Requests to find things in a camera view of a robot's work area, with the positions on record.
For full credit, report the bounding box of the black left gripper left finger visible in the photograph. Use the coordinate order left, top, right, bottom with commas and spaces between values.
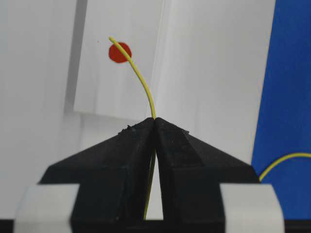
40, 118, 155, 228

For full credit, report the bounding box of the red dot mark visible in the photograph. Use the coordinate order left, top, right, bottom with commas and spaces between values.
108, 42, 132, 63

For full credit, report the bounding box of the yellow solder wire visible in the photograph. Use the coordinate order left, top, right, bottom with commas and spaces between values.
108, 36, 311, 219

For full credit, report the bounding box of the white paper sheet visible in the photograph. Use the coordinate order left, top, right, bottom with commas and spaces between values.
0, 0, 276, 218

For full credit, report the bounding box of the blue table mat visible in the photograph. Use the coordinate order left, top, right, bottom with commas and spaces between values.
252, 0, 311, 219

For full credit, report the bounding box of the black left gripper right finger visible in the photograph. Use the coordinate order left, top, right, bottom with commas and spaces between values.
155, 117, 259, 228

